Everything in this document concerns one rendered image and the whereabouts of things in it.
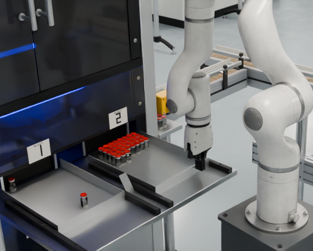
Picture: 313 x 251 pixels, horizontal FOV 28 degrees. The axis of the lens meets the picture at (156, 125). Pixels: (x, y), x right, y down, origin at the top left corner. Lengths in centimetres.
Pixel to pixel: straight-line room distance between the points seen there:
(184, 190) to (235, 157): 210
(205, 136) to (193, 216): 151
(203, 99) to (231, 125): 260
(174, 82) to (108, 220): 46
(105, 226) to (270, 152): 53
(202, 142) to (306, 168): 100
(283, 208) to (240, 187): 192
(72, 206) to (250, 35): 77
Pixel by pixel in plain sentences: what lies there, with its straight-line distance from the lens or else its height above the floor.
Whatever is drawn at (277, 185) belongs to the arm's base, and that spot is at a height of 100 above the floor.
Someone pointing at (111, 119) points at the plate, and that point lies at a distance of 221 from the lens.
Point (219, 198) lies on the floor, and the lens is 368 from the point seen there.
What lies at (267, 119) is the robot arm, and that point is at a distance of 168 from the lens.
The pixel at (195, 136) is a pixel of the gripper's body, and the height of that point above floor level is 104.
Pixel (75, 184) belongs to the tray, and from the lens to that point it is 212.
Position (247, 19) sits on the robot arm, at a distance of 172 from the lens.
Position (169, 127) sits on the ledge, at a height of 88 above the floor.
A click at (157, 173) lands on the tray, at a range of 214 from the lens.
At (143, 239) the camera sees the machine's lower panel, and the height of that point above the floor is 45.
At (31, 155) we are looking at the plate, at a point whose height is 102.
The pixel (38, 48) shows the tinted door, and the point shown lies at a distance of 197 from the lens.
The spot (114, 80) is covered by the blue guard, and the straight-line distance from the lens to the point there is 218.
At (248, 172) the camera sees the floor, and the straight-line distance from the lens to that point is 395.
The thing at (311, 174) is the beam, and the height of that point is 48.
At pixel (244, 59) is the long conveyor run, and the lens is 296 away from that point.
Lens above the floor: 192
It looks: 25 degrees down
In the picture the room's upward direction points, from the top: 3 degrees counter-clockwise
